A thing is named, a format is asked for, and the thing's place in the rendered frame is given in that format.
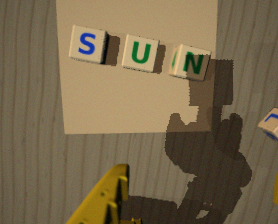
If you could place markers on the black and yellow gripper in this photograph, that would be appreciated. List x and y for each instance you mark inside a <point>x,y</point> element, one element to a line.
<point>103,204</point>

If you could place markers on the tan flat mat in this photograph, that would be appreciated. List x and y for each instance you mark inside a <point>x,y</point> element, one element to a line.
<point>111,99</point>

